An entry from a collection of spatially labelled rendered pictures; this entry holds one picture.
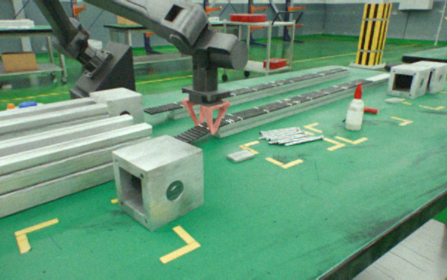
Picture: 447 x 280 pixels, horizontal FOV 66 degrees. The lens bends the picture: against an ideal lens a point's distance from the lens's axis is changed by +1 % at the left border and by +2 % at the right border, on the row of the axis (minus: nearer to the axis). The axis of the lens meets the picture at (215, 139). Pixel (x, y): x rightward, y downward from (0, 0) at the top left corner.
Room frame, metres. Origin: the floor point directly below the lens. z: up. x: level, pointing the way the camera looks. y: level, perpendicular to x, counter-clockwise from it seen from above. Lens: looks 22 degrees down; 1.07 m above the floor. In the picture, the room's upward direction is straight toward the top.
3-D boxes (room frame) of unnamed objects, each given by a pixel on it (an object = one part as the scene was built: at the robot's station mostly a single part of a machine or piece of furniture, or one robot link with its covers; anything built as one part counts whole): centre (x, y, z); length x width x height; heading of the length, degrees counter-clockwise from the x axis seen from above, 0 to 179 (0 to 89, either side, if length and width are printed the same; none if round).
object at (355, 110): (0.82, -0.35, 0.84); 0.04 x 0.04 x 0.12
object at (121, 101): (0.81, 0.25, 0.83); 0.12 x 0.09 x 0.10; 41
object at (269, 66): (5.02, -0.64, 0.50); 1.03 x 0.55 x 1.01; 42
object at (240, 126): (1.08, -0.36, 0.79); 0.96 x 0.04 x 0.03; 131
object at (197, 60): (0.74, 0.02, 0.98); 0.07 x 0.06 x 0.07; 48
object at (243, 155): (0.64, -0.05, 0.78); 0.05 x 0.03 x 0.01; 126
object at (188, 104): (0.76, 0.03, 0.85); 0.07 x 0.07 x 0.09; 41
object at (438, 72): (1.26, -0.77, 0.83); 0.11 x 0.10 x 0.10; 41
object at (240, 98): (1.23, -0.23, 0.79); 0.96 x 0.04 x 0.03; 131
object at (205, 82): (0.75, 0.02, 0.92); 0.10 x 0.07 x 0.07; 41
